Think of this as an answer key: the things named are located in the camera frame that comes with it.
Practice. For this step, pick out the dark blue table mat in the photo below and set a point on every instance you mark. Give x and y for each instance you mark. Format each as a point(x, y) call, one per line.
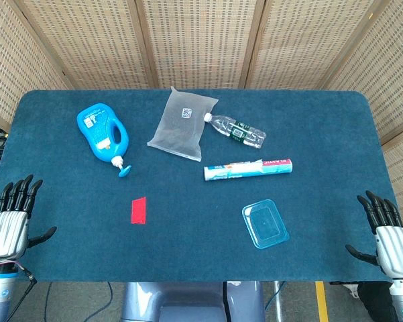
point(201, 255)

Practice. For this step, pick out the frosted plastic pouch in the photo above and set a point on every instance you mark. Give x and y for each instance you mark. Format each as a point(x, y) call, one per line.
point(181, 131)

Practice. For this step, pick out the woven folding screen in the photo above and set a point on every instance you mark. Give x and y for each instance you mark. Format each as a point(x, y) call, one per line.
point(201, 40)

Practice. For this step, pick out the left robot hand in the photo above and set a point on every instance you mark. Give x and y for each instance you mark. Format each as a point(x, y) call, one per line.
point(6, 231)

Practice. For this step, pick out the metal table leg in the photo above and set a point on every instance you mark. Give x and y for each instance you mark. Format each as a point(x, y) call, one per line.
point(277, 302)

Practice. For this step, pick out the blue detergent pump bottle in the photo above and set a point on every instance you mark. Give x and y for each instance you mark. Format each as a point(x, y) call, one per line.
point(99, 129)

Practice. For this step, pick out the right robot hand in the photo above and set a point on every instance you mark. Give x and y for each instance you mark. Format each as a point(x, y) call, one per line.
point(395, 245)

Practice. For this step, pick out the black bag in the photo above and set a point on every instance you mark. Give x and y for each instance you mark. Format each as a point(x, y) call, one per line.
point(375, 302)

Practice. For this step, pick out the plastic wrap roll box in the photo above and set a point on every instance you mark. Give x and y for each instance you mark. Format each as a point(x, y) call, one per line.
point(248, 169)

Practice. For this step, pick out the grey robot torso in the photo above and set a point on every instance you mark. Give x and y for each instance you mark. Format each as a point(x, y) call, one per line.
point(191, 300)

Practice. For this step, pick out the red rectangular card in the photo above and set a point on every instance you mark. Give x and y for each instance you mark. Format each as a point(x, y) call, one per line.
point(139, 210)

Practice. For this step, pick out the clear plastic water bottle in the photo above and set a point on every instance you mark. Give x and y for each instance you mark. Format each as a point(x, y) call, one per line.
point(238, 131)

